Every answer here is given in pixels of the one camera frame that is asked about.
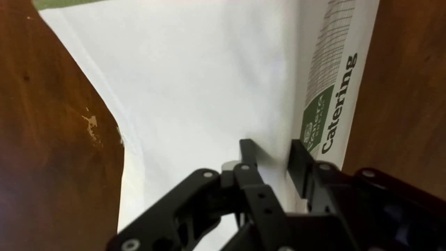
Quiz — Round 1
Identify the white and green paper bag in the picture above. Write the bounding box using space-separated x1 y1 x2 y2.
32 0 380 251

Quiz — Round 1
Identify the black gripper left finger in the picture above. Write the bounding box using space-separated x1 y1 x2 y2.
105 139 298 251

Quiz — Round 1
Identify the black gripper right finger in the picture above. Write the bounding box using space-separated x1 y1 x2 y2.
287 139 446 251

